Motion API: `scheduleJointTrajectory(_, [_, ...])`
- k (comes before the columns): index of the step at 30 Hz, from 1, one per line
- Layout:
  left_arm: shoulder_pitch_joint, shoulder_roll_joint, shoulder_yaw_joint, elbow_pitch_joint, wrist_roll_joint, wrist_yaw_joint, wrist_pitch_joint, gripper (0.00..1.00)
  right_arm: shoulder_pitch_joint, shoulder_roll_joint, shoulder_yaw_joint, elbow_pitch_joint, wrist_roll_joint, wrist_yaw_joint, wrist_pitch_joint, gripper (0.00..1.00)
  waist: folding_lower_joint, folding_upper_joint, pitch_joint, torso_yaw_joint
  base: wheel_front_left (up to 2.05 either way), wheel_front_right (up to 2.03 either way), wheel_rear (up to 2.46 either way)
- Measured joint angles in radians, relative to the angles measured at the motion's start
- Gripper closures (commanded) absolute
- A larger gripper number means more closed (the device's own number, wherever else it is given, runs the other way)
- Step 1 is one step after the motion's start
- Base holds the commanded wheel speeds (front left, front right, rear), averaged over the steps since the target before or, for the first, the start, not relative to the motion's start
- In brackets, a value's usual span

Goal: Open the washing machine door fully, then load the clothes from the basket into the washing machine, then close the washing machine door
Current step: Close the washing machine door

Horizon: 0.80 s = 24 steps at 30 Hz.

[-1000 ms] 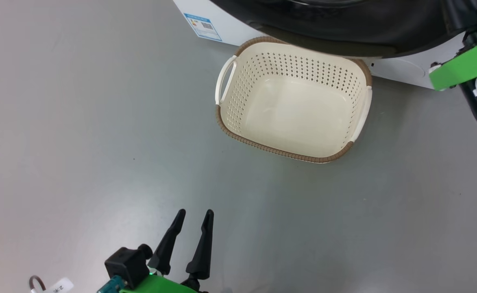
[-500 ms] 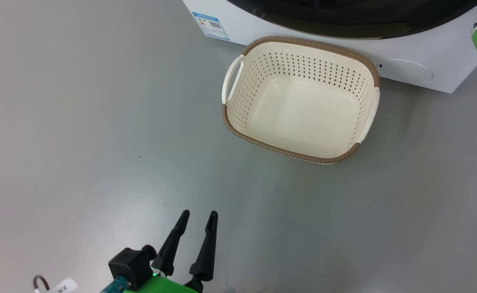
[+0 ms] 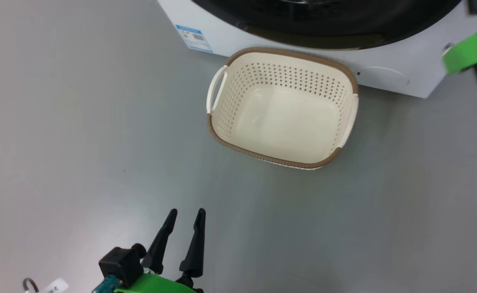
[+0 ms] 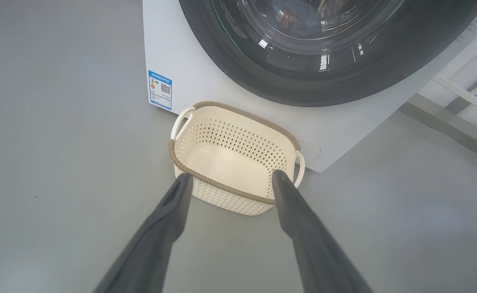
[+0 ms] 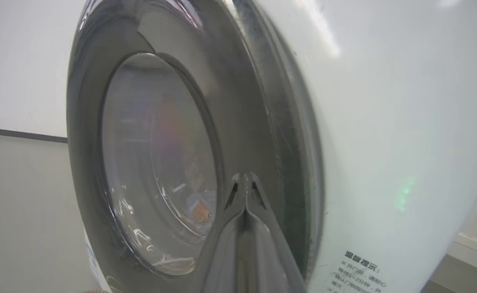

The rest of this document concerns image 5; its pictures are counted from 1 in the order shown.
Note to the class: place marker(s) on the blue bear print garment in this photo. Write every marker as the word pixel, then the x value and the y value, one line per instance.
pixel 199 209

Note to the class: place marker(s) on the blue energy label sticker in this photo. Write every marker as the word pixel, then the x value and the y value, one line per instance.
pixel 94 264

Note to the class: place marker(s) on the black printed warning text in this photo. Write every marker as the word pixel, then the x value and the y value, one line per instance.
pixel 358 272

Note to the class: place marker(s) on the white front-load washing machine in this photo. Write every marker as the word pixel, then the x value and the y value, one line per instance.
pixel 384 122

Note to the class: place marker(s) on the black round glass washer door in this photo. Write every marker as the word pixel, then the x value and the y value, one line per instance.
pixel 238 101

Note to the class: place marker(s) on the dark wall skirting strip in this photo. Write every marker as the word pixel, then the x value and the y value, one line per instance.
pixel 18 134

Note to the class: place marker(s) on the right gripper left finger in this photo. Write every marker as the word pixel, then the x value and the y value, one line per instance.
pixel 226 252

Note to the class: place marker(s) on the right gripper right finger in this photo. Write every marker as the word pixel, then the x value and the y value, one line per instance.
pixel 266 252

